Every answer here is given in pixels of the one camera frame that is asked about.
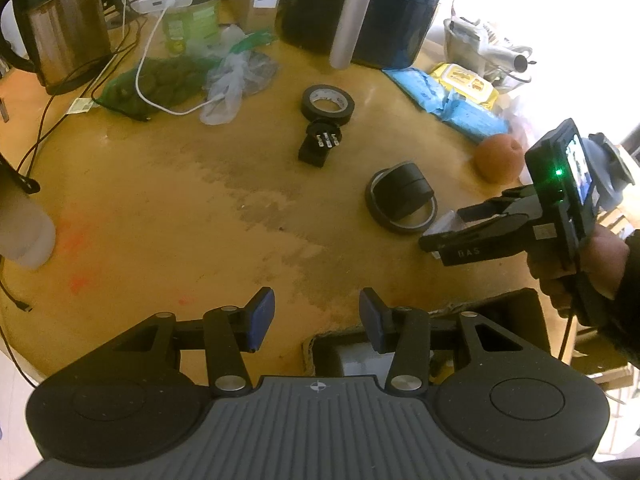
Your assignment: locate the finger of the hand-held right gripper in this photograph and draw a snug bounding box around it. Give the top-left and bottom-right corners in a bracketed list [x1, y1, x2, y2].
[457, 185, 541, 226]
[419, 212, 544, 267]

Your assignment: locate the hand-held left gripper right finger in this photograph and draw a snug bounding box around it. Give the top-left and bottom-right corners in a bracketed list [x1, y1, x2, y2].
[359, 287, 533, 394]

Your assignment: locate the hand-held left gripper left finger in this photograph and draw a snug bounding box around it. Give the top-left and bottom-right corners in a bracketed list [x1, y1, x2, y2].
[107, 286, 277, 396]

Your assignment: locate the small clear plastic piece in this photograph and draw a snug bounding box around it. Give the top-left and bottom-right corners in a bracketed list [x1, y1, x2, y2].
[429, 211, 470, 235]

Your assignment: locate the cardboard box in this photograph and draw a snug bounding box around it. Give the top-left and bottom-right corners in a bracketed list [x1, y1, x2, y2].
[300, 287, 553, 377]

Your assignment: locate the wide black film roll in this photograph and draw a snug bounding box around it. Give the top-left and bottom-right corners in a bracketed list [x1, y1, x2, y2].
[365, 161, 439, 233]

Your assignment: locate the black plug adapter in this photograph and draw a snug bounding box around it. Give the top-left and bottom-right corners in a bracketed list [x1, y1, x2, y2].
[298, 120, 343, 167]

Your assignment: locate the black tape roll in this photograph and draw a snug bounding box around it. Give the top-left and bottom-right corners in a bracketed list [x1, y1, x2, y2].
[301, 85, 355, 126]

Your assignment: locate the person's right forearm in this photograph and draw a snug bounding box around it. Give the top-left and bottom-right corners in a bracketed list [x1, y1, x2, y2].
[575, 230, 640, 378]

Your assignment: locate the person's right hand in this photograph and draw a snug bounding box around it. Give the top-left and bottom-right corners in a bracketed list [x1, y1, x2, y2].
[531, 225, 631, 328]

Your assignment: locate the brown round fruit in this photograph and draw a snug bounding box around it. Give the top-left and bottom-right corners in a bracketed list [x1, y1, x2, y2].
[474, 134, 524, 183]

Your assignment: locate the blue wipes packet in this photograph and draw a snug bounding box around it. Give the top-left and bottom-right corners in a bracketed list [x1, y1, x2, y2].
[384, 67, 453, 111]
[440, 92, 519, 143]

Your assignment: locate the yellow wipes packet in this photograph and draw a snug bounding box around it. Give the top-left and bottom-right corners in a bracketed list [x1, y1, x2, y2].
[431, 62, 500, 108]

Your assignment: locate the metal bowl of clutter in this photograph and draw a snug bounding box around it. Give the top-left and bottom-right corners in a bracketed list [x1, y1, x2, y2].
[444, 14, 537, 93]

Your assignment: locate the black air fryer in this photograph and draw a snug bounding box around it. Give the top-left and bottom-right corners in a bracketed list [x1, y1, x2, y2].
[275, 0, 455, 70]

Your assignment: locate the clear plastic bag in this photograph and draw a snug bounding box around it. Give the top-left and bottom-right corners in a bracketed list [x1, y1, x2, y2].
[200, 25, 279, 126]

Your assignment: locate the black frosted shaker bottle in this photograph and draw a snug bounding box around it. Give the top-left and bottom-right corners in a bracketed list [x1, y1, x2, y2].
[0, 155, 57, 271]

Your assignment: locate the green bag of cakes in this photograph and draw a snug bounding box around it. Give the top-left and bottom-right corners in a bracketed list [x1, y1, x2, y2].
[92, 55, 222, 121]

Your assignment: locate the green label jar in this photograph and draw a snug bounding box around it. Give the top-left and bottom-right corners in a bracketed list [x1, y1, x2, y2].
[162, 0, 222, 58]

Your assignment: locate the white power bank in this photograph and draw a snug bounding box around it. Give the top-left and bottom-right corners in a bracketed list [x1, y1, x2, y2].
[131, 0, 197, 14]

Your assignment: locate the steel electric kettle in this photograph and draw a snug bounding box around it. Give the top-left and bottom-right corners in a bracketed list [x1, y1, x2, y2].
[0, 0, 113, 96]

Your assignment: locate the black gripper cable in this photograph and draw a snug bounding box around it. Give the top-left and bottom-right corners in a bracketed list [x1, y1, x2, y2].
[557, 265, 582, 362]

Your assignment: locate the white charging cable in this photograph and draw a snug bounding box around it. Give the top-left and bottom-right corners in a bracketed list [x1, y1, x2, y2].
[135, 6, 222, 117]

